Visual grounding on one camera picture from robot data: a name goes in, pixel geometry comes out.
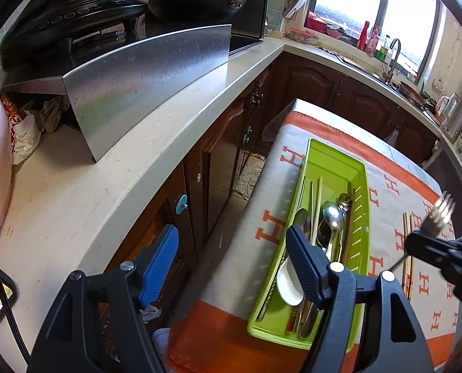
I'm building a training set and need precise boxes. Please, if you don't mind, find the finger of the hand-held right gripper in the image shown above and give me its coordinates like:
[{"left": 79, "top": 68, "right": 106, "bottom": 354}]
[{"left": 405, "top": 230, "right": 462, "bottom": 307}]

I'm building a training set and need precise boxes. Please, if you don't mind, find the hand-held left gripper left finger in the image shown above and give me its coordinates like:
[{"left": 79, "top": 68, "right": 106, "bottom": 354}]
[{"left": 29, "top": 224, "right": 180, "bottom": 373}]

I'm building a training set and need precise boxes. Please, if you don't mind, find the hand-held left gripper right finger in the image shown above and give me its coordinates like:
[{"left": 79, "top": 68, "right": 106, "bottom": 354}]
[{"left": 286, "top": 224, "right": 436, "bottom": 373}]

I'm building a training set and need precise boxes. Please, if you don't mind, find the white ceramic spoon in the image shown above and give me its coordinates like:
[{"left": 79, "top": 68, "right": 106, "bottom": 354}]
[{"left": 276, "top": 256, "right": 305, "bottom": 306}]

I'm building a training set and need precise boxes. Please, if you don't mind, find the metal fork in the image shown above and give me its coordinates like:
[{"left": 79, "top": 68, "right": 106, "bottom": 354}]
[{"left": 390, "top": 195, "right": 458, "bottom": 272}]

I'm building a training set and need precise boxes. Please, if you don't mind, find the large metal spoon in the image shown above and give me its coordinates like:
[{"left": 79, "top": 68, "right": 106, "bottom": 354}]
[{"left": 299, "top": 201, "right": 345, "bottom": 338}]

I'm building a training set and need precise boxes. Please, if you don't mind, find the white chopstick red striped end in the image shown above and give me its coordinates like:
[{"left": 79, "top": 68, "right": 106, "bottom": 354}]
[{"left": 290, "top": 177, "right": 324, "bottom": 335}]

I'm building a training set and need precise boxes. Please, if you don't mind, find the brown wooden chopstick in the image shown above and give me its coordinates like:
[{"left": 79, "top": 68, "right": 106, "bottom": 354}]
[{"left": 340, "top": 187, "right": 357, "bottom": 263}]

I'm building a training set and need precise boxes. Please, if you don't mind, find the small spoon wooden handle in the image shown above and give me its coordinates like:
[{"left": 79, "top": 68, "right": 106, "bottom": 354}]
[{"left": 332, "top": 193, "right": 353, "bottom": 263}]

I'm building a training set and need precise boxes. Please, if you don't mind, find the green plastic tray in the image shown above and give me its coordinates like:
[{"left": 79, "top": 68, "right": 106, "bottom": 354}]
[{"left": 247, "top": 138, "right": 371, "bottom": 352}]

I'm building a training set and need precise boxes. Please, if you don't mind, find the orange white printed blanket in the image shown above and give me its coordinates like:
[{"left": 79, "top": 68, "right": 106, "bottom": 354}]
[{"left": 165, "top": 111, "right": 462, "bottom": 373}]

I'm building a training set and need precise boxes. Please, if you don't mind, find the beige stone kitchen countertop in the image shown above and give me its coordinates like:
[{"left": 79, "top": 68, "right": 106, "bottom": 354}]
[{"left": 0, "top": 37, "right": 449, "bottom": 280}]

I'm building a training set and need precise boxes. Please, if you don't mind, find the patterned floor cloth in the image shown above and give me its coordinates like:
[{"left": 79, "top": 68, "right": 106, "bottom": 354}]
[{"left": 233, "top": 159, "right": 266, "bottom": 200}]

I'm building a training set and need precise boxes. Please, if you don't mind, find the white electric kettle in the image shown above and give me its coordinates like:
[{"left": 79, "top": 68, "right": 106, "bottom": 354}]
[{"left": 436, "top": 93, "right": 462, "bottom": 137}]

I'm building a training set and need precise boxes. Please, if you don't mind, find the red round pan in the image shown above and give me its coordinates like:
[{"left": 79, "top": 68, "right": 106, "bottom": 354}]
[{"left": 396, "top": 81, "right": 426, "bottom": 104}]

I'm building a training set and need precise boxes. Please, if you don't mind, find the crumpled grey cloth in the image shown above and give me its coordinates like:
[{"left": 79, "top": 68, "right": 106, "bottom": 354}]
[{"left": 40, "top": 96, "right": 70, "bottom": 133}]

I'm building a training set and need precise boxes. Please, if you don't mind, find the steel splash guard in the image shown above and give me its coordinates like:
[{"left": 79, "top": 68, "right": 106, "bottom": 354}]
[{"left": 3, "top": 24, "right": 232, "bottom": 163}]

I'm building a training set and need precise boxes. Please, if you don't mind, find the red white plastic bag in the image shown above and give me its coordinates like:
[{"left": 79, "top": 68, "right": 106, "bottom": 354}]
[{"left": 1, "top": 95, "right": 42, "bottom": 164}]

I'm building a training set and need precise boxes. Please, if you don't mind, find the metal sink faucet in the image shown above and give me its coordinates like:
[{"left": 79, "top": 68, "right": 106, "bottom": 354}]
[{"left": 382, "top": 38, "right": 403, "bottom": 84}]

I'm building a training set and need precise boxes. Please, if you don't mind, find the green bottle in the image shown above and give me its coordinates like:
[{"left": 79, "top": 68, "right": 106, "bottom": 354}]
[{"left": 379, "top": 35, "right": 393, "bottom": 61}]

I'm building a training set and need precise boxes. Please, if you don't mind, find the pink bottle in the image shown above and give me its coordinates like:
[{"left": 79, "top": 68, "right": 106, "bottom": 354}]
[{"left": 367, "top": 27, "right": 383, "bottom": 57}]

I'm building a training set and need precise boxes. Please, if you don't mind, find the red bottle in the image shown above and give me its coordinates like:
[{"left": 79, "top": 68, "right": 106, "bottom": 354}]
[{"left": 357, "top": 21, "right": 370, "bottom": 50}]

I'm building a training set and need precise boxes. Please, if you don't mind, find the clear lidded food container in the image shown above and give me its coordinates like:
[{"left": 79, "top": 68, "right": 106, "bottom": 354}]
[{"left": 287, "top": 27, "right": 317, "bottom": 44}]

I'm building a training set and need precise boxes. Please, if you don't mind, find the red bowl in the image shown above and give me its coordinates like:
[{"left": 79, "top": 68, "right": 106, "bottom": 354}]
[{"left": 306, "top": 11, "right": 327, "bottom": 34}]

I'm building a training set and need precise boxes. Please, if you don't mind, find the black frying pan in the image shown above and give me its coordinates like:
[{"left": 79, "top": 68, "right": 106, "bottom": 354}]
[{"left": 145, "top": 0, "right": 302, "bottom": 29}]

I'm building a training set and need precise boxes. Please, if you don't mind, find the black electric griddle red rim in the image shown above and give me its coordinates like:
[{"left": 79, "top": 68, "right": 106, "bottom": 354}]
[{"left": 0, "top": 0, "right": 148, "bottom": 72}]

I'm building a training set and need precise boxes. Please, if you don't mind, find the kitchen window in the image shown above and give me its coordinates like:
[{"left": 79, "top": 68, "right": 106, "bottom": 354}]
[{"left": 314, "top": 0, "right": 438, "bottom": 79}]

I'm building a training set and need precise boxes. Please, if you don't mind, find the black power cable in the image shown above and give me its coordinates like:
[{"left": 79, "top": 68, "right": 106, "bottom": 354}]
[{"left": 0, "top": 245, "right": 30, "bottom": 363}]

